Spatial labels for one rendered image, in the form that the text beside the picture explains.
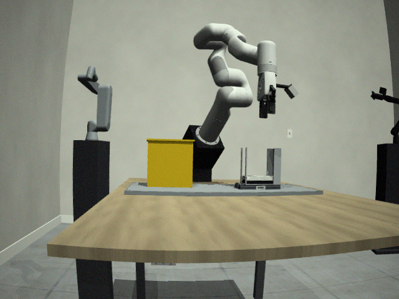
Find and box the yellow open-top bin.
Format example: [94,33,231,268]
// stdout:
[147,139,195,187]

